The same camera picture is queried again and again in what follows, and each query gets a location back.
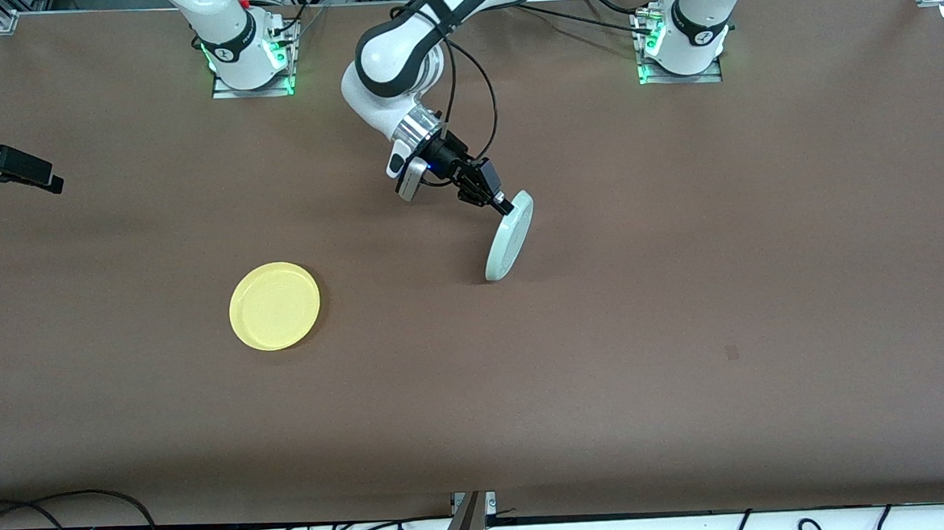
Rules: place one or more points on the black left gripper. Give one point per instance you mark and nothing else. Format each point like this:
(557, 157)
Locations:
(448, 155)

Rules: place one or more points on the pale green round plate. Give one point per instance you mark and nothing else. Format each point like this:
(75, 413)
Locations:
(509, 239)

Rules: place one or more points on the yellow round plate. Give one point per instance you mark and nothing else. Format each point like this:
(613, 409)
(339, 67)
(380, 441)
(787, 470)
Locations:
(275, 306)

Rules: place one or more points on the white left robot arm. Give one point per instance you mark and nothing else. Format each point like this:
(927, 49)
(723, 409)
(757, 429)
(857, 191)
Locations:
(384, 55)

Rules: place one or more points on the brown table cloth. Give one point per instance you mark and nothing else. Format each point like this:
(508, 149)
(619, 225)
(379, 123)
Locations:
(477, 362)

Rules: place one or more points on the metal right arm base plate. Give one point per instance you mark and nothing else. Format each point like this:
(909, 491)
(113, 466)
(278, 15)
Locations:
(281, 85)

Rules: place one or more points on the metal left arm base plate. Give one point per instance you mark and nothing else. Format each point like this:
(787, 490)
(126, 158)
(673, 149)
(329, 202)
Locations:
(713, 77)

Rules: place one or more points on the small metal corner bracket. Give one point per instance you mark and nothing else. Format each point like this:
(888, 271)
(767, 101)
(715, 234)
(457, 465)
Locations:
(491, 502)

